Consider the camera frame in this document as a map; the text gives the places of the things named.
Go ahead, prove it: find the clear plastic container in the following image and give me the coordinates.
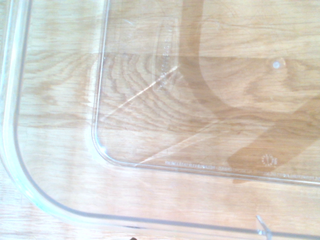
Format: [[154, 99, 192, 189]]
[[0, 0, 320, 240]]

